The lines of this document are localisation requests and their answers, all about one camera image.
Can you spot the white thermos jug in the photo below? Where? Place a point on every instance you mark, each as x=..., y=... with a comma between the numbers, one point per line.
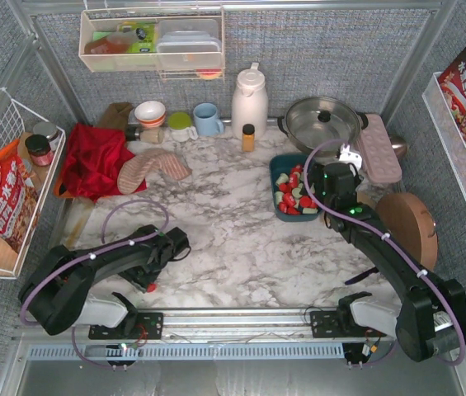
x=250, y=102

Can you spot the teal plastic storage basket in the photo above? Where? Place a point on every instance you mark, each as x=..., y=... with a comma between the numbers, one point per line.
x=291, y=201

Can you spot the white right wall basket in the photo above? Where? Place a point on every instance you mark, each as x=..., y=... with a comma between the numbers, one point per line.
x=447, y=130

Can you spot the blue mug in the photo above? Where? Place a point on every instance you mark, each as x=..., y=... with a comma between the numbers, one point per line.
x=207, y=121

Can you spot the stainless steel pot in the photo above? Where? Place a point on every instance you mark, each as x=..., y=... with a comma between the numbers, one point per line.
x=316, y=120

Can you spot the green lidded cup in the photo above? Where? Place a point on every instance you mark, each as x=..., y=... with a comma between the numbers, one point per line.
x=181, y=127

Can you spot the beige wall rack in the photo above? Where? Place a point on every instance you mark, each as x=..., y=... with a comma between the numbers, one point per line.
x=103, y=49

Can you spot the orange snack bag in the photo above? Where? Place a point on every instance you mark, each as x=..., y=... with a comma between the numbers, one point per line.
x=18, y=197

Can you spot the striped pink oven mitt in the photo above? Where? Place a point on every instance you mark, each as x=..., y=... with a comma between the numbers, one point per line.
x=134, y=172

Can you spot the silver lidded jar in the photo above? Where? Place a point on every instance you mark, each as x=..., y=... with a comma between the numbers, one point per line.
x=48, y=130

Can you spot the dark lidded jar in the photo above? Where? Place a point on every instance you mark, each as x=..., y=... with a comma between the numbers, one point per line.
x=39, y=149

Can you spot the pink egg tray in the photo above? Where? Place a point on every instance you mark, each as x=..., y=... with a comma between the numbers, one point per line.
x=379, y=159

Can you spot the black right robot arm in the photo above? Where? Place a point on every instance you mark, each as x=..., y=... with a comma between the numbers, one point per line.
x=432, y=317

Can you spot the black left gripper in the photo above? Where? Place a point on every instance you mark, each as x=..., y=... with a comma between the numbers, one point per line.
x=143, y=276

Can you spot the red cloth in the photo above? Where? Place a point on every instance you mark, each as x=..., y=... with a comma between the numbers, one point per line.
x=92, y=163

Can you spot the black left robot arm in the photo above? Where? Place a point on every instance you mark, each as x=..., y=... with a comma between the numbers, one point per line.
x=58, y=293

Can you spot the white wire basket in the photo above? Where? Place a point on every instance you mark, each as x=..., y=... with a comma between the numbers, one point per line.
x=12, y=126

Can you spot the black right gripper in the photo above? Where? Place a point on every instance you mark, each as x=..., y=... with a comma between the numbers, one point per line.
x=317, y=181

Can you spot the clear plastic food container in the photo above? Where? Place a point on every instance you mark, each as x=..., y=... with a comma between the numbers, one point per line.
x=189, y=44

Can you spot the green packaged box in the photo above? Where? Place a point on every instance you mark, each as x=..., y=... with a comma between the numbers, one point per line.
x=148, y=36

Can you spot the orange spice bottle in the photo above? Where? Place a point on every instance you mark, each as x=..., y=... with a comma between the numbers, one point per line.
x=248, y=138

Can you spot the metal bowl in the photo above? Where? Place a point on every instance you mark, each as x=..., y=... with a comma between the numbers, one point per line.
x=399, y=146

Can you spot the white striped bowl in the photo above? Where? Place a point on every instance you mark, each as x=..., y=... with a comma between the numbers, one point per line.
x=150, y=114

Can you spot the round wooden board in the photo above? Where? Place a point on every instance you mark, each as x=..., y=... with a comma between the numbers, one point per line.
x=411, y=225

